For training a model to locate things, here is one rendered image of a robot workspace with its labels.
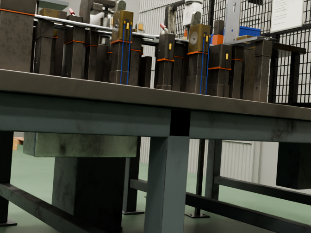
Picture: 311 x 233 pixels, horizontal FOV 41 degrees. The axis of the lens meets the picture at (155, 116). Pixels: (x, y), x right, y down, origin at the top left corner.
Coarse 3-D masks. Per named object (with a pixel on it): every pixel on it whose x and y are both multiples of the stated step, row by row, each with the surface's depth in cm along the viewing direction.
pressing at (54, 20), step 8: (40, 16) 161; (56, 24) 175; (64, 24) 175; (72, 24) 174; (80, 24) 169; (88, 24) 171; (104, 32) 188; (136, 32) 181; (144, 40) 199; (152, 40) 197; (176, 40) 193; (184, 40) 189
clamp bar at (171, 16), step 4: (168, 8) 216; (172, 8) 214; (176, 8) 214; (168, 12) 216; (172, 12) 217; (168, 16) 216; (172, 16) 217; (168, 20) 216; (172, 20) 217; (168, 24) 215; (172, 24) 216; (168, 28) 215; (172, 28) 216; (168, 32) 215
